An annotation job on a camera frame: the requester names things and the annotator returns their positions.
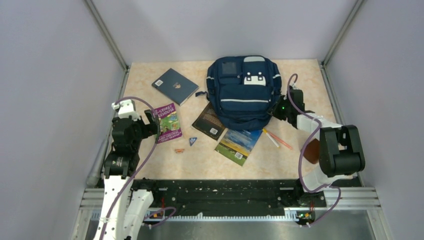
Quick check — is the black paperback book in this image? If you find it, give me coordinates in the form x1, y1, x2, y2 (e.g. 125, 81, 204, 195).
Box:
191, 103, 226, 141

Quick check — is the purple cable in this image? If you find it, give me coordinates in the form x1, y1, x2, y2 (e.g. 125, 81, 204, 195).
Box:
99, 96, 178, 240
286, 73, 342, 229

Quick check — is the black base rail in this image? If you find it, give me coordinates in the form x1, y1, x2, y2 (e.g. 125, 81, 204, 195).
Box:
131, 179, 327, 217

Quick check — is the purple treehouse children's book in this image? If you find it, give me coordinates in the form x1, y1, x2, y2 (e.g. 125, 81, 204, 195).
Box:
155, 103, 183, 144

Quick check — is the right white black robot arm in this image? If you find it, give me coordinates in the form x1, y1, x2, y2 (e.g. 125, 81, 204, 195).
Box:
270, 86, 366, 206

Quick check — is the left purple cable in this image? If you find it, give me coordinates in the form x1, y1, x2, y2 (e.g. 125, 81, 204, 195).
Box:
99, 96, 178, 240

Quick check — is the brown leather pouch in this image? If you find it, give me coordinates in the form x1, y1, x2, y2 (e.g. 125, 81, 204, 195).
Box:
303, 139, 320, 165

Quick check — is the blue landscape cover book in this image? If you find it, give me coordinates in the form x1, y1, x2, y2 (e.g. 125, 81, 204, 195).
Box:
214, 129, 262, 166

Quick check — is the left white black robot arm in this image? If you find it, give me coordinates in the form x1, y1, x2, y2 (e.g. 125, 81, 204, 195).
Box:
94, 110, 161, 240

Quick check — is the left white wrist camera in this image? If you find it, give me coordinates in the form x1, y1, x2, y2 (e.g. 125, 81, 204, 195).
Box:
111, 99, 141, 122

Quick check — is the white yellow marker pen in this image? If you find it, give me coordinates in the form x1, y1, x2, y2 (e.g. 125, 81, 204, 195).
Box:
262, 128, 280, 148

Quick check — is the blue triangular eraser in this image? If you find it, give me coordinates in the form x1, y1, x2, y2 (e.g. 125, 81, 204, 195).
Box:
189, 137, 198, 146

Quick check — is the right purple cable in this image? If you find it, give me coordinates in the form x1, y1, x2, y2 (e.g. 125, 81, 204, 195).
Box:
286, 73, 342, 229

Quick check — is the navy blue student backpack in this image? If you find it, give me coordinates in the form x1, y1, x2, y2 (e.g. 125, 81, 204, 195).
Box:
195, 55, 282, 131

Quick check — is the dark blue hardcover book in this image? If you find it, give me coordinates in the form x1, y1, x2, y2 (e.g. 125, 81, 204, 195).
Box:
151, 68, 199, 106

